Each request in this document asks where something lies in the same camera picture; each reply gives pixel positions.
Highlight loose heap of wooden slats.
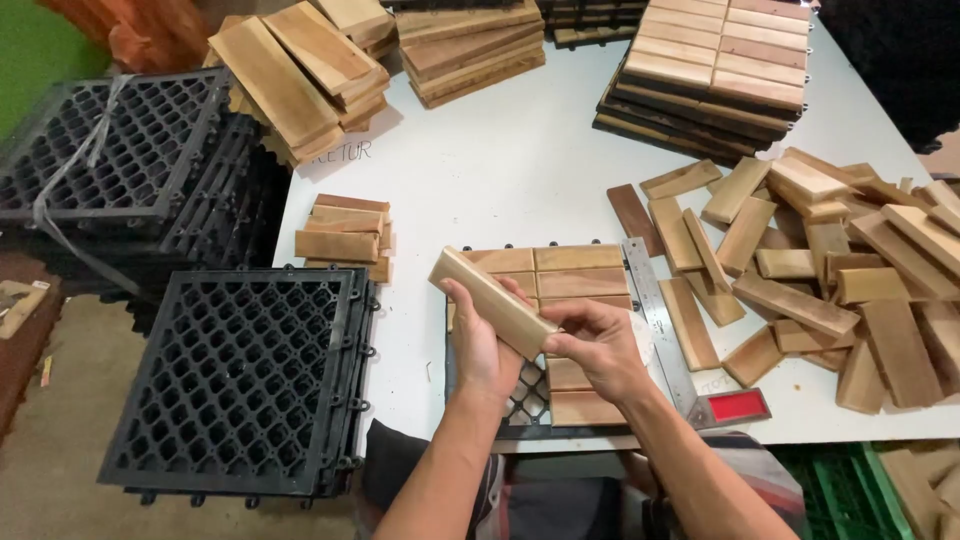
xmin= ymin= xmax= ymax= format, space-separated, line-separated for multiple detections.
xmin=606 ymin=147 xmax=960 ymax=416

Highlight orange sack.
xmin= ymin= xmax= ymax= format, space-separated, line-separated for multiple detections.
xmin=36 ymin=0 xmax=220 ymax=75

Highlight green plastic crate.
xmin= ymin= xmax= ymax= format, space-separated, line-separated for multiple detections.
xmin=771 ymin=441 xmax=918 ymax=540

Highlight person's right hand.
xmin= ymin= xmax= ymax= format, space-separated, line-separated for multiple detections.
xmin=540 ymin=299 xmax=657 ymax=408

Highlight dark low pile of tiles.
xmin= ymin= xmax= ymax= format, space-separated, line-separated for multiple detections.
xmin=537 ymin=0 xmax=649 ymax=52

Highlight small stack of short slats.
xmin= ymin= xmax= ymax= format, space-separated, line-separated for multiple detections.
xmin=294 ymin=192 xmax=395 ymax=285

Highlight neat stack of wood planks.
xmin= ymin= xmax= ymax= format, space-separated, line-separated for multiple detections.
xmin=394 ymin=0 xmax=548 ymax=111

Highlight steel square ruler red handle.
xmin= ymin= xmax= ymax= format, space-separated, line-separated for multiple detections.
xmin=620 ymin=237 xmax=773 ymax=431

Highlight wood offcuts beside crate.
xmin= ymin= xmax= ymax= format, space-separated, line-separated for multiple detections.
xmin=876 ymin=441 xmax=960 ymax=540

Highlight half-filled wooden deck tile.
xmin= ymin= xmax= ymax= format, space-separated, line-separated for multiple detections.
xmin=444 ymin=240 xmax=648 ymax=441

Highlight black fabric heap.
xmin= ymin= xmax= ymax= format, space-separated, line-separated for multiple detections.
xmin=816 ymin=0 xmax=960 ymax=156

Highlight leaning stack of wood planks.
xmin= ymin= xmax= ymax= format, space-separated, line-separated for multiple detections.
xmin=201 ymin=0 xmax=400 ymax=169

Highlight person's left hand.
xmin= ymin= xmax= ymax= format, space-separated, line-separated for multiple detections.
xmin=438 ymin=276 xmax=538 ymax=400

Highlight strapped bundle of black grids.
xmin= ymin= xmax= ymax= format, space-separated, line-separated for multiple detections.
xmin=0 ymin=66 xmax=295 ymax=303

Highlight stack of finished deck tiles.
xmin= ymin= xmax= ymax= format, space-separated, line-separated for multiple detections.
xmin=591 ymin=0 xmax=816 ymax=168

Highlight stack of black plastic grids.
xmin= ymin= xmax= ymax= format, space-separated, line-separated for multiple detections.
xmin=96 ymin=264 xmax=382 ymax=511

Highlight light single wooden slat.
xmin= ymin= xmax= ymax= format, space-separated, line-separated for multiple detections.
xmin=428 ymin=246 xmax=561 ymax=363

